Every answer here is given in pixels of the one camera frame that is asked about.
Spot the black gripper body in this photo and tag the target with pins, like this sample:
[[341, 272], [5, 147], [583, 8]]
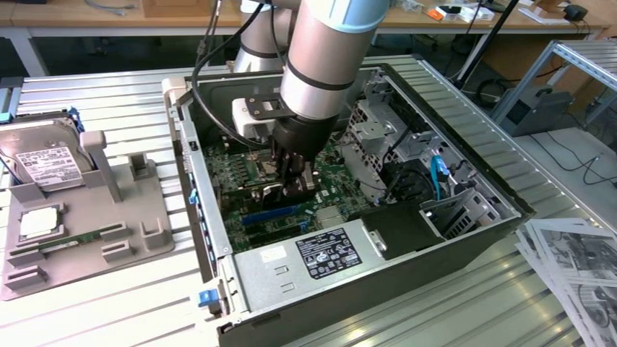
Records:
[[303, 135]]

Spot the graphics card with metal bracket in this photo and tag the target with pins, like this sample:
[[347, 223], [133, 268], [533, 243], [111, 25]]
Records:
[[274, 199]]

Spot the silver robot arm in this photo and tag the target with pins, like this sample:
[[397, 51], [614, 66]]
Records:
[[327, 61]]

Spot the CPU socket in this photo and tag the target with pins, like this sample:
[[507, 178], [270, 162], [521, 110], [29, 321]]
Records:
[[262, 166]]

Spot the green motherboard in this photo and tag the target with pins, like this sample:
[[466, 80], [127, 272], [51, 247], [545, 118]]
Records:
[[343, 184]]

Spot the blue expansion slot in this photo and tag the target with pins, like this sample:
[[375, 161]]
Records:
[[265, 217]]

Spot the silver chipset heatsink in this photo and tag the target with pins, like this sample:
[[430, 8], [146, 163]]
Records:
[[330, 216]]

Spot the silver perforated drive cage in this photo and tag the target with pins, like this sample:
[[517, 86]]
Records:
[[367, 133]]

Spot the black expansion slot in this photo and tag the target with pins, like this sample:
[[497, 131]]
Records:
[[269, 229], [269, 239]]

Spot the blue card retention clip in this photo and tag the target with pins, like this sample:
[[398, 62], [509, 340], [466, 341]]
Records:
[[191, 197]]

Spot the black plastic shroud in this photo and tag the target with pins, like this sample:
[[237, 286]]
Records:
[[399, 229]]

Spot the silver power supply unit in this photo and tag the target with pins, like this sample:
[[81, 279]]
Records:
[[271, 283]]

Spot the grey slotted disk bay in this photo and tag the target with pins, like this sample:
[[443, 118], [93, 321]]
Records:
[[457, 213]]

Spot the blue case latch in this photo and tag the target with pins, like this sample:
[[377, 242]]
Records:
[[206, 298]]

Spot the open black PC case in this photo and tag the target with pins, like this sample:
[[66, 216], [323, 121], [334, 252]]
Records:
[[379, 300]]

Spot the long wooden desk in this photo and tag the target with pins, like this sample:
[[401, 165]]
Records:
[[414, 18]]

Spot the grey parts rack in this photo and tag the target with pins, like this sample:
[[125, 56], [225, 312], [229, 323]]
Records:
[[86, 213]]

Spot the small orange box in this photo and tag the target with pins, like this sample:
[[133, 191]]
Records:
[[434, 13]]

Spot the black slanted pole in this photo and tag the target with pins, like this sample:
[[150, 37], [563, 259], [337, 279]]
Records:
[[486, 39]]

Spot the white box with black print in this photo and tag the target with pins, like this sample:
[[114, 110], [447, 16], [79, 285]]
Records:
[[469, 13]]

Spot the green RAM stick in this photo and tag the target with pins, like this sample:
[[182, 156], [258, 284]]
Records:
[[71, 240]]

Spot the silver hard disk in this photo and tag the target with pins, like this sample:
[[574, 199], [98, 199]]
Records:
[[38, 144]]

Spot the dark grey floor unit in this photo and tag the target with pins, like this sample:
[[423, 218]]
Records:
[[543, 108]]

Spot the silver CPU chip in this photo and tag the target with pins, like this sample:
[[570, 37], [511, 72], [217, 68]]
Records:
[[39, 224]]

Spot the small blue plastic piece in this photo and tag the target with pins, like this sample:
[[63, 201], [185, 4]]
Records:
[[4, 118]]

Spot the white flat box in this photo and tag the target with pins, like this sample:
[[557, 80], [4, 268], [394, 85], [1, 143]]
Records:
[[543, 17]]

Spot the printed paper sheets stack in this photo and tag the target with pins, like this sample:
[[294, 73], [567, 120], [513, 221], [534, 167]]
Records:
[[578, 260]]

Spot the small black desk device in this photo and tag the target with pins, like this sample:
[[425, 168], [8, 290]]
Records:
[[574, 12]]

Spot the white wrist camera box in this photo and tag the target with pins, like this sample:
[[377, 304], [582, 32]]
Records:
[[242, 115]]

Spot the blue disk rail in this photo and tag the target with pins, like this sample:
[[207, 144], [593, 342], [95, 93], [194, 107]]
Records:
[[77, 119]]

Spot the grey metal bracket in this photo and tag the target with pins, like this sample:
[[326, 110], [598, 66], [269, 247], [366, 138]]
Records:
[[9, 85]]

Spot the aluminium profile frame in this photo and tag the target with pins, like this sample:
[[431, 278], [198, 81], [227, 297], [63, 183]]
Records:
[[578, 59]]

